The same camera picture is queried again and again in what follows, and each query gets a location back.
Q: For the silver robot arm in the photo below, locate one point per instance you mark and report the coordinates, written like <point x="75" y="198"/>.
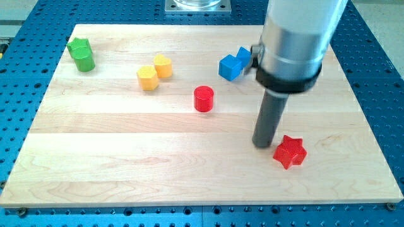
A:
<point x="294" y="40"/>

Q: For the blue block behind cube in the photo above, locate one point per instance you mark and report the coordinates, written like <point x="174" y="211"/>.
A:
<point x="244" y="56"/>

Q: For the red cylinder block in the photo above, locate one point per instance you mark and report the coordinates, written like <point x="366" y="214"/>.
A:
<point x="203" y="98"/>

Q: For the yellow heart block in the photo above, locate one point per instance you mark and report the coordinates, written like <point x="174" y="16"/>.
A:
<point x="163" y="66"/>

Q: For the light wooden board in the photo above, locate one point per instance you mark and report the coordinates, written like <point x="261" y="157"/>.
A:
<point x="99" y="140"/>

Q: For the yellow hexagon block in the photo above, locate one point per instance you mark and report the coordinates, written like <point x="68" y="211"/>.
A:
<point x="147" y="78"/>

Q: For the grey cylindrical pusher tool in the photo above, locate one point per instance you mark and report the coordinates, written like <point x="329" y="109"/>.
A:
<point x="269" y="115"/>

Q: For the red star block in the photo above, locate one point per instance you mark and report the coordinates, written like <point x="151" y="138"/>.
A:
<point x="290" y="152"/>

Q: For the green cylinder block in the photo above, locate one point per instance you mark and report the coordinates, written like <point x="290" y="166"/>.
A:
<point x="83" y="59"/>

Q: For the green star block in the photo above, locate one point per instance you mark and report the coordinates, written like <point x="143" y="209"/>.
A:
<point x="78" y="44"/>

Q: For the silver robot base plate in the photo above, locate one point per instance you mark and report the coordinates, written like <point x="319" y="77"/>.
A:
<point x="197" y="6"/>

